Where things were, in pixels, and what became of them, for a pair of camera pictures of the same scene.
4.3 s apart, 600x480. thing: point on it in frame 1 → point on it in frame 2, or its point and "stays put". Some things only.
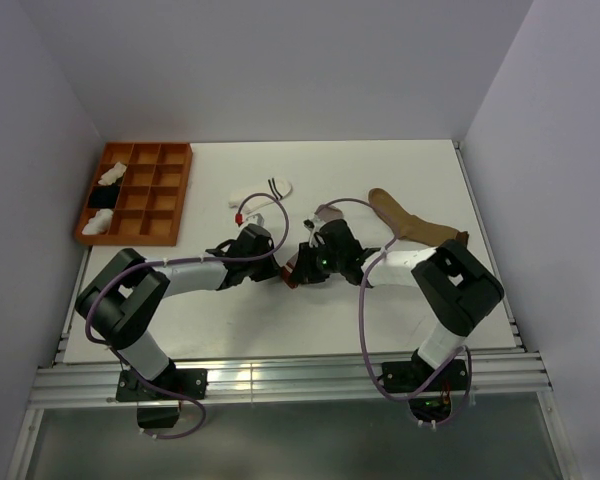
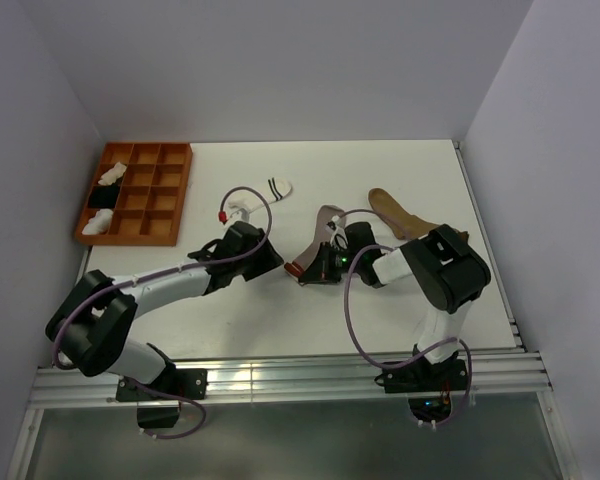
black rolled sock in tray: (104, 196) stays put
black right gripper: (304, 271) → (320, 271)
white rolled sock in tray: (99, 223) stays put
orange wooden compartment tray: (152, 192) stays put
